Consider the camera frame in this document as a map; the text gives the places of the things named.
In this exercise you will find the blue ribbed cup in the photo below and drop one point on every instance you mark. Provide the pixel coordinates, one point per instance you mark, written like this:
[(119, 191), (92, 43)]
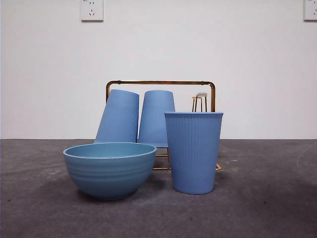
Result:
[(119, 119), (193, 153), (153, 119)]

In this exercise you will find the blue ceramic bowl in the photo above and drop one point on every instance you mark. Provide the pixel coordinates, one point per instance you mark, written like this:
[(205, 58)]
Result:
[(109, 173)]

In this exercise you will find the white wall socket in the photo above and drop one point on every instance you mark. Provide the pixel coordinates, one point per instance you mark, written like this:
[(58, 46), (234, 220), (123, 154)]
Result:
[(91, 10), (310, 10)]

